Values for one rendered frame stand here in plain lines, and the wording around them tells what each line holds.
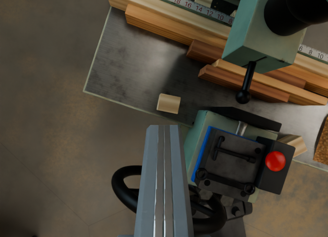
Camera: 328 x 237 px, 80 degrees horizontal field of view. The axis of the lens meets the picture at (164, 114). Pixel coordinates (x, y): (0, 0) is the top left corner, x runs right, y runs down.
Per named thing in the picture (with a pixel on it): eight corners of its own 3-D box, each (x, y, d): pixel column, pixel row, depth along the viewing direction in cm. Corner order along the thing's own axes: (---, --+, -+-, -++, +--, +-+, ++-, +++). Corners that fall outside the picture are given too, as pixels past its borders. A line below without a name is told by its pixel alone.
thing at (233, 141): (190, 179, 35) (198, 193, 29) (210, 119, 34) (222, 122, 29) (257, 199, 36) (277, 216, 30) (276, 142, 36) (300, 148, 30)
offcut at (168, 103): (156, 109, 40) (157, 109, 36) (159, 94, 40) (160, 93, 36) (174, 113, 40) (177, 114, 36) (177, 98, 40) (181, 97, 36)
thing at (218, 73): (197, 77, 40) (204, 72, 35) (200, 69, 40) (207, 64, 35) (270, 103, 42) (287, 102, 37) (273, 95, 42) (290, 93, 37)
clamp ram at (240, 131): (201, 141, 40) (216, 150, 31) (213, 106, 40) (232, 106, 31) (241, 154, 41) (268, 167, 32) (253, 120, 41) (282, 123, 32)
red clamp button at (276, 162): (261, 166, 30) (265, 168, 29) (267, 148, 30) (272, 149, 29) (278, 172, 30) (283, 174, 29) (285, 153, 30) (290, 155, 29)
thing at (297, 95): (207, 71, 40) (216, 66, 35) (209, 65, 40) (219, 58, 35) (302, 105, 42) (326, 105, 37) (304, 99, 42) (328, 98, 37)
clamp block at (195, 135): (174, 167, 43) (180, 182, 34) (193, 108, 43) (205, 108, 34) (235, 185, 45) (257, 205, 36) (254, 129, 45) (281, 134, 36)
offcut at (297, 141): (290, 133, 42) (301, 135, 39) (295, 147, 42) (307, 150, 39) (276, 140, 42) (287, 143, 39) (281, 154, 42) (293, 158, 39)
